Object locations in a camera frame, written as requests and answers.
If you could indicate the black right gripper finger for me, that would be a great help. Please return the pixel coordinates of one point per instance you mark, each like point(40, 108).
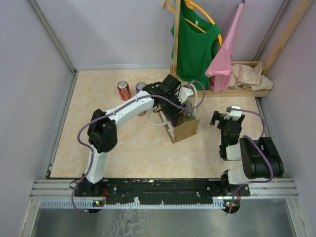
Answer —
point(216, 117)
point(240, 120)

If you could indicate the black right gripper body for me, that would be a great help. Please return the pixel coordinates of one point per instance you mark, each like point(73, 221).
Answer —
point(222, 126)

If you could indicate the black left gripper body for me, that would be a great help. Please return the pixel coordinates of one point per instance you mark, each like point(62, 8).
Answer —
point(170, 108)

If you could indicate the purple soda can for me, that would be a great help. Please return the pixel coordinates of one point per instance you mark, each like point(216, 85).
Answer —
point(176, 122)
point(139, 86)

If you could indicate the red soda can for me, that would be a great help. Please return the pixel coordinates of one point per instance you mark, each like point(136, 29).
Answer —
point(142, 113)

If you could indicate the red cola can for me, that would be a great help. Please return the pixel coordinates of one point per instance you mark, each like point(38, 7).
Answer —
point(124, 90)

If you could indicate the purple soda can front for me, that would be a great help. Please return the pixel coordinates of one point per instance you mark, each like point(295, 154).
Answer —
point(176, 122)

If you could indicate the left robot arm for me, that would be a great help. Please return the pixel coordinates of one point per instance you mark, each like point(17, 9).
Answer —
point(102, 132)

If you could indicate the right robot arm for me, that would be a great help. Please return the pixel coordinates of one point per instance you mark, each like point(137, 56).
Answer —
point(260, 160)

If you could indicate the brown canvas tote bag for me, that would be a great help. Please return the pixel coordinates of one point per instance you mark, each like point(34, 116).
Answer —
point(156, 117)

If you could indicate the green glass bottle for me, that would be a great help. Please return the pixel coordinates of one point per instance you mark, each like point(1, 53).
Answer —
point(188, 116)

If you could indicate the beige crumpled cloth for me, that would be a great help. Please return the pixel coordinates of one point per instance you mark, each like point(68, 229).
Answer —
point(247, 77)

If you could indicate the pink shirt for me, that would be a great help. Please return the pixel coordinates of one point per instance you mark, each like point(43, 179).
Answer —
point(220, 70)

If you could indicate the green tank top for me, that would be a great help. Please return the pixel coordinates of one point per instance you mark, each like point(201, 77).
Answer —
point(196, 49)

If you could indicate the yellow clothes hanger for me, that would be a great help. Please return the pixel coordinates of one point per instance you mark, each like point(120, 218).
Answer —
point(192, 5)

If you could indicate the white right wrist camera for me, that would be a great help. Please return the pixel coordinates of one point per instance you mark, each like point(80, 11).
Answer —
point(234, 113)

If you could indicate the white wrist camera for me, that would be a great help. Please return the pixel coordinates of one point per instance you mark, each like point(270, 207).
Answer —
point(183, 94)
point(234, 113)

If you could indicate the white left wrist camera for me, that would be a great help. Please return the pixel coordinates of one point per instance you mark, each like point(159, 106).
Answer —
point(183, 94)

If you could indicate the wooden clothes rack frame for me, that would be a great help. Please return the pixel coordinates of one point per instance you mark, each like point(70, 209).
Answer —
point(291, 25)

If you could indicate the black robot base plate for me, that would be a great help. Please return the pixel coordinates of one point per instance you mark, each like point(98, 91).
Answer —
point(156, 191)

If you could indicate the aluminium rail frame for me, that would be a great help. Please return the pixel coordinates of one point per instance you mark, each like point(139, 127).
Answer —
point(276, 189)

